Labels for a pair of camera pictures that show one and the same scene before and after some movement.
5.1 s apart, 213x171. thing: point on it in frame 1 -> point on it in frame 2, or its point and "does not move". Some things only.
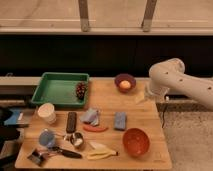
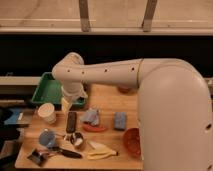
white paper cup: x=46 y=110 does not move
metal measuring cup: x=76 y=139 does not move
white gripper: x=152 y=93 -> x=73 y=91
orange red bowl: x=136 y=142 does not move
